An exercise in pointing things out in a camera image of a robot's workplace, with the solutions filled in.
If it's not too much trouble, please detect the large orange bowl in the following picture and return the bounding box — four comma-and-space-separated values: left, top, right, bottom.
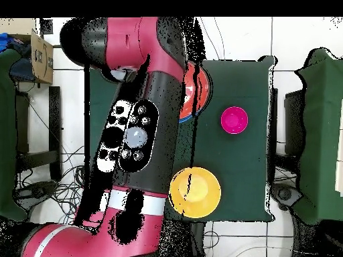
167, 167, 222, 219

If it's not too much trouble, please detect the dark bag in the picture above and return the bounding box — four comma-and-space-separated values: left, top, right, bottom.
10, 44, 37, 82

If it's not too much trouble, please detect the green side table cloth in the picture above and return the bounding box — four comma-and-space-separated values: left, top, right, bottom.
0, 48, 30, 222
294, 48, 343, 226

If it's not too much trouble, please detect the black metal frame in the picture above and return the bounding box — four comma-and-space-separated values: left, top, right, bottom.
273, 88, 303, 175
15, 86, 63, 183

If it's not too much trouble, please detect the small crimson bowl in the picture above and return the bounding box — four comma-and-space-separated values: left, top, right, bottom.
220, 106, 249, 135

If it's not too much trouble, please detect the dark green table cloth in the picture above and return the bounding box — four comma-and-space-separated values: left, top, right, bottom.
88, 54, 277, 223

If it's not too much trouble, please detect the shallow red-orange bowl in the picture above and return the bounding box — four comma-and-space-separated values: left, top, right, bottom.
178, 60, 212, 120

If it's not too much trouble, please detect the medium blue bowl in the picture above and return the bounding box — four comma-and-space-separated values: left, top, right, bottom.
178, 108, 207, 124

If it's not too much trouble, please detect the cardboard box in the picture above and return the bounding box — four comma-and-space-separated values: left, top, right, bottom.
0, 17, 54, 84

